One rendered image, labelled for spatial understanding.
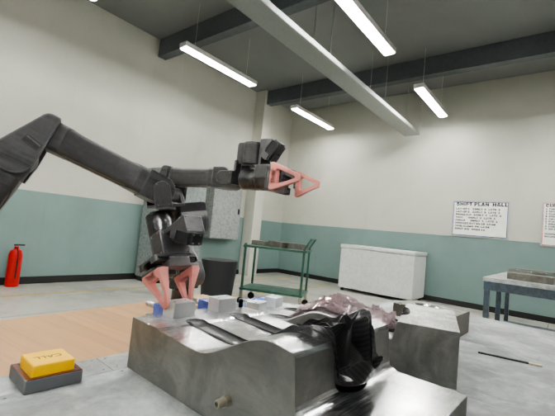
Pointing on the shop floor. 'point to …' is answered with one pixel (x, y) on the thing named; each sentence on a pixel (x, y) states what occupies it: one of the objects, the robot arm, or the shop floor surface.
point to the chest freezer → (382, 271)
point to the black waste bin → (218, 276)
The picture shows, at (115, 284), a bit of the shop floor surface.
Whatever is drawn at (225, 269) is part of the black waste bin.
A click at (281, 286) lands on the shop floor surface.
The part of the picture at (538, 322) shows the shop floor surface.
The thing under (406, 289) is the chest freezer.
